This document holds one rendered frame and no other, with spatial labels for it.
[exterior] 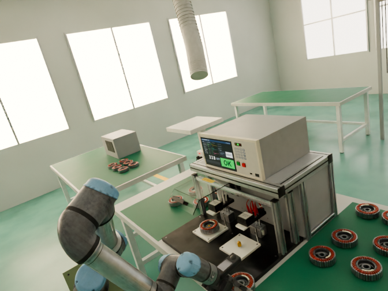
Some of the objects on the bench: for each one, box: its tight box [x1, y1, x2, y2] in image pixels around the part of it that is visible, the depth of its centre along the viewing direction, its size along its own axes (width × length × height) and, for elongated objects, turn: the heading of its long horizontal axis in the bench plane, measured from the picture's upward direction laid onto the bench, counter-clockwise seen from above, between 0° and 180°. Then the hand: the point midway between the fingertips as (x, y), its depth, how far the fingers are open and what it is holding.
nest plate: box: [219, 233, 261, 261], centre depth 148 cm, size 15×15×1 cm
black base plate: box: [162, 206, 304, 283], centre depth 159 cm, size 47×64×2 cm
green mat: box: [255, 202, 388, 291], centre depth 119 cm, size 94×61×1 cm, turn 162°
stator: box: [350, 256, 383, 281], centre depth 119 cm, size 11×11×4 cm
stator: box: [199, 219, 219, 234], centre depth 167 cm, size 11×11×4 cm
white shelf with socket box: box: [166, 116, 223, 161], centre depth 255 cm, size 35×37×46 cm
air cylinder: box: [220, 208, 236, 223], centre depth 175 cm, size 5×8×6 cm
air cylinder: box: [249, 222, 267, 238], centre depth 155 cm, size 5×8×6 cm
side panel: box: [299, 162, 338, 241], centre depth 149 cm, size 28×3×32 cm, turn 162°
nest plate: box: [192, 223, 229, 243], centre depth 168 cm, size 15×15×1 cm
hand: (242, 284), depth 119 cm, fingers closed on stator, 13 cm apart
